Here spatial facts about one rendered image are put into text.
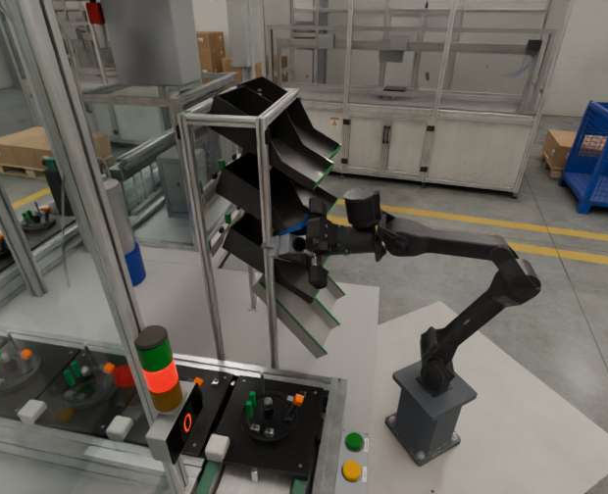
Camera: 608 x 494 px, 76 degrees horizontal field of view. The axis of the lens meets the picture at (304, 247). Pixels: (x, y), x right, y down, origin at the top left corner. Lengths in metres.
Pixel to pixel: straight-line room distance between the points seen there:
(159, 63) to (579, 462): 1.95
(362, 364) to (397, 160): 3.74
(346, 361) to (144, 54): 1.45
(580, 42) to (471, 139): 4.91
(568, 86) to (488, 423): 8.54
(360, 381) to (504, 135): 3.86
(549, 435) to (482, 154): 3.81
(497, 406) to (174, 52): 1.72
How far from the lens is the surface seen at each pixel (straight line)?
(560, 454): 1.33
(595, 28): 9.42
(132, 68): 1.96
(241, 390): 1.14
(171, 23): 1.84
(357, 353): 1.37
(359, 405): 1.24
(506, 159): 4.88
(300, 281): 1.07
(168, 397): 0.74
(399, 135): 4.78
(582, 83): 9.52
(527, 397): 1.42
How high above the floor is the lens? 1.85
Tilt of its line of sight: 32 degrees down
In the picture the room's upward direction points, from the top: straight up
